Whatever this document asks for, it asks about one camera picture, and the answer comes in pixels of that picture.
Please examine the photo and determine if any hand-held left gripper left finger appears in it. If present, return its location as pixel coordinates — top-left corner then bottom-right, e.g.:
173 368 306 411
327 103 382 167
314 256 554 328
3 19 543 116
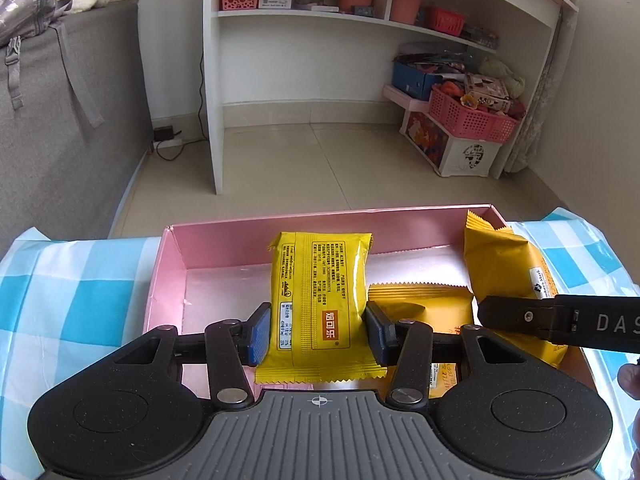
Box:
114 302 272 409

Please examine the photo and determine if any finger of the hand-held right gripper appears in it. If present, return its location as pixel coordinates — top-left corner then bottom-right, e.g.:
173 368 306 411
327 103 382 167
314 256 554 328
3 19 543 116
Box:
476 295 557 335

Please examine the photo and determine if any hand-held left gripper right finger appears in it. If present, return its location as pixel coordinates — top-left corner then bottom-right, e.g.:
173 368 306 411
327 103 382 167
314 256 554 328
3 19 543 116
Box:
365 301 524 407

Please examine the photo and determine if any orange packet with white label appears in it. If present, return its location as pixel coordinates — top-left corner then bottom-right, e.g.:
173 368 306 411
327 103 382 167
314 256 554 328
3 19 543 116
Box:
463 209 571 367

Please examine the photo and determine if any yellow snack packet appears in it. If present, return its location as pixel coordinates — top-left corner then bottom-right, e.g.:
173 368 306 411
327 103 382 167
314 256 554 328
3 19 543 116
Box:
255 230 388 386

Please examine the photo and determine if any pink cardboard box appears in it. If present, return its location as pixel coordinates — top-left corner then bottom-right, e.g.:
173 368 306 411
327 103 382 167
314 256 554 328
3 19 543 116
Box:
142 204 601 411

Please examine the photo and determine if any person's right hand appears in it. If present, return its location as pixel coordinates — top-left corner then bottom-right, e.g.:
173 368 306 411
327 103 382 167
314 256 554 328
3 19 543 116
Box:
618 362 640 403

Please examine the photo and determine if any orange flat snack packet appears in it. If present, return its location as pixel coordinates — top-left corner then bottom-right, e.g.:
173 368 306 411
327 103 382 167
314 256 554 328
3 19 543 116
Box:
368 284 475 398

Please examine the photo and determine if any white printed storage box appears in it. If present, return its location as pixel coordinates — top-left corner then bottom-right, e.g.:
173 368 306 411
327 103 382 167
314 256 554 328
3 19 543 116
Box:
400 109 502 178

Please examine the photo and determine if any blue checkered tablecloth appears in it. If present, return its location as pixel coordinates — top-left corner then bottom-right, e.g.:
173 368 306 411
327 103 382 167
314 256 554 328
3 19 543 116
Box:
0 207 640 480

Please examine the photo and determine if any large pink basket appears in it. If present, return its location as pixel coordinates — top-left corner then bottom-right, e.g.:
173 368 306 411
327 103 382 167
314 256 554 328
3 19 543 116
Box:
427 85 521 143

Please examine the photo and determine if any pale curtain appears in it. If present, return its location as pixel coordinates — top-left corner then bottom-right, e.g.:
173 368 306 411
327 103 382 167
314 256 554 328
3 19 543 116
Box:
505 7 581 173

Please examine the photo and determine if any printed toy box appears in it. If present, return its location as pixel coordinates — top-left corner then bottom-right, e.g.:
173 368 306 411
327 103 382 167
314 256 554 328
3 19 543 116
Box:
462 74 513 112

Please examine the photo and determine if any pink low shelf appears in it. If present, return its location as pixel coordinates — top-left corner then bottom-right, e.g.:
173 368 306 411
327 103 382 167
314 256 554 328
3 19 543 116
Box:
382 84 431 113

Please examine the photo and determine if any blue storage box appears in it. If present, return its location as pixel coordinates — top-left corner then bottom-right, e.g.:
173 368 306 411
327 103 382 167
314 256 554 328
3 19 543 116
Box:
391 61 443 102

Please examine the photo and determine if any white desk shelf unit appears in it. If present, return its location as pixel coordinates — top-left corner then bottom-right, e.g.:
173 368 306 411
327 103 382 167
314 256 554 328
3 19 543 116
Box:
202 0 581 195

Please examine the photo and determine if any dark printed box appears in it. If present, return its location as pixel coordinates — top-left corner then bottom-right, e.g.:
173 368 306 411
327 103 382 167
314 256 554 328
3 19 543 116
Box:
462 25 501 50

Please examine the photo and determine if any small red basket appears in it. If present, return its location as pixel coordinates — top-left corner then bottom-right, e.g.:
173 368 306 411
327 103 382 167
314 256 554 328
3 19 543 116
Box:
425 6 467 37

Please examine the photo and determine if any plain coral cup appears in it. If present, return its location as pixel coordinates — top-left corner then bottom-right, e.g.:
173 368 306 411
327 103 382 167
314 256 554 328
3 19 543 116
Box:
389 0 426 25

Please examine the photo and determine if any black cable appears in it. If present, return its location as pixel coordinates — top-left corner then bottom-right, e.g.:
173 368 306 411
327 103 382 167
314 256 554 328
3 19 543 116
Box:
155 52 207 161

